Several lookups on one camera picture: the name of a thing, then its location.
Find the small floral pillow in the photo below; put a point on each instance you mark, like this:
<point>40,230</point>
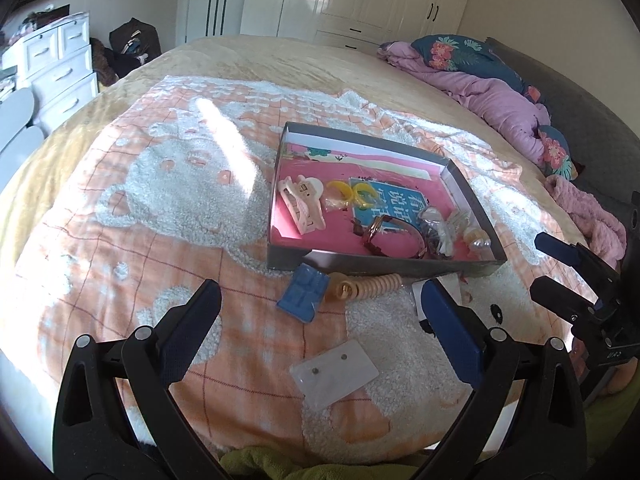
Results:
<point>555,150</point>

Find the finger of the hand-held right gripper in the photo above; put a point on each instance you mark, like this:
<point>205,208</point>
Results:
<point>552,297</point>
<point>555,249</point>

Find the dark brown bag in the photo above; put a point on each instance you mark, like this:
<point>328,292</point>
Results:
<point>102,62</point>

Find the white hair claw clip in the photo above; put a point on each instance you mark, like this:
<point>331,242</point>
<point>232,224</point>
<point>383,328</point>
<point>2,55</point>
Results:
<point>302,205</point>

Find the blue hair clip in bag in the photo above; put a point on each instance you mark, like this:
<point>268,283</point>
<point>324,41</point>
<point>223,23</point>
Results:
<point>302,294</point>

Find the green fleece garment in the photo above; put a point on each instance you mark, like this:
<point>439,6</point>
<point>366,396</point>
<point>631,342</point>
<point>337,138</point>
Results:
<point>260,462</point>

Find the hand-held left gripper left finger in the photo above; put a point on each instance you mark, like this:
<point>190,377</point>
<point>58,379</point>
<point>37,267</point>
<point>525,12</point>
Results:
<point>192,322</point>

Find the orange blanket with white bears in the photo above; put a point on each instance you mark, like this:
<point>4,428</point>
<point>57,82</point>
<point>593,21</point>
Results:
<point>165,220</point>

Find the white drawer cabinet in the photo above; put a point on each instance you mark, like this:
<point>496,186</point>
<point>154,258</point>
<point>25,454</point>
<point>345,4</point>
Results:
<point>55,70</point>

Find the clutter on drawer cabinet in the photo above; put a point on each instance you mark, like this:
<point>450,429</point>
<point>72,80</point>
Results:
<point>42,19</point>

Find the pink fleece cloth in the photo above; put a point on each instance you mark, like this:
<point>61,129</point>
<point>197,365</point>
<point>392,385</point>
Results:
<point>590,215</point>

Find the pearl earrings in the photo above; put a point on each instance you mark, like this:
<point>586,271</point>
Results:
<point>477,241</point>

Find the small clear jewelry bag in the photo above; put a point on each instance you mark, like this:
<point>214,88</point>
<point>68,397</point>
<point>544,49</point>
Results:
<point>460,220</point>

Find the white wardrobe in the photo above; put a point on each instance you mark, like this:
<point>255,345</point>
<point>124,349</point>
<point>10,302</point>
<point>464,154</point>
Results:
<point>370,0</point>

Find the white door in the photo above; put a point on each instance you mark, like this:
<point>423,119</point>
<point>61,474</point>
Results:
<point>192,5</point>

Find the clear card with stud earrings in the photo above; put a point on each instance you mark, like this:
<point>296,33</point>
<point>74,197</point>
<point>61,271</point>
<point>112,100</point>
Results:
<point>335,372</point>

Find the pink book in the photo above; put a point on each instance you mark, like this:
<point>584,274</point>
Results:
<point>400,172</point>

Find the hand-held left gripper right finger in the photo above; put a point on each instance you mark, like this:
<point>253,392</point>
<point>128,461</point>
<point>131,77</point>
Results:
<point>450,325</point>

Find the white chair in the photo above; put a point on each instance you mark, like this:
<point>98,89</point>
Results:
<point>17,115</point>

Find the large floral pillow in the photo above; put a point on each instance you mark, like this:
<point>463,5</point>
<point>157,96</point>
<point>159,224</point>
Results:
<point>465,55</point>

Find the purple quilt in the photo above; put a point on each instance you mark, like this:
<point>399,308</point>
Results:
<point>495,95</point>

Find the grey headboard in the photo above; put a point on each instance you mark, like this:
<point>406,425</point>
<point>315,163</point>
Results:
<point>580,110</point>

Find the yellow hoop earring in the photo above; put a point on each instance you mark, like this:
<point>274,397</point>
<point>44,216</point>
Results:
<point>365,196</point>
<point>337,191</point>

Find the clear bag with grey jewelry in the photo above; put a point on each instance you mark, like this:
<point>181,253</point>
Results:
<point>435,227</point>

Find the grey cardboard box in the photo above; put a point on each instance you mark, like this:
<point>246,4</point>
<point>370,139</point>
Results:
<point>380,265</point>

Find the black bag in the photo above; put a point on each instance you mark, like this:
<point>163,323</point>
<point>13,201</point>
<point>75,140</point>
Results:
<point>135,40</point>

